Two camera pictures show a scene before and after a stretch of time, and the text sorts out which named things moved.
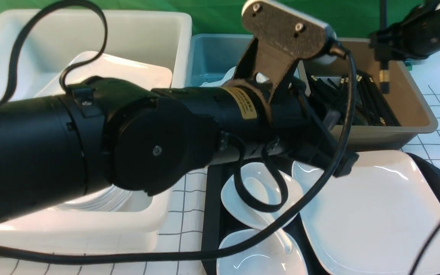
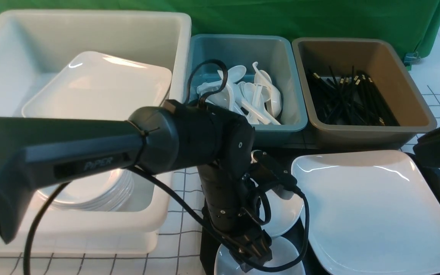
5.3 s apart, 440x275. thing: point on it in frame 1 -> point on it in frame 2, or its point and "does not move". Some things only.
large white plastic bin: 54,41 does not move
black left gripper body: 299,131 -> 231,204
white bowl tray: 265,256 does not move
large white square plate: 378,220 does not move
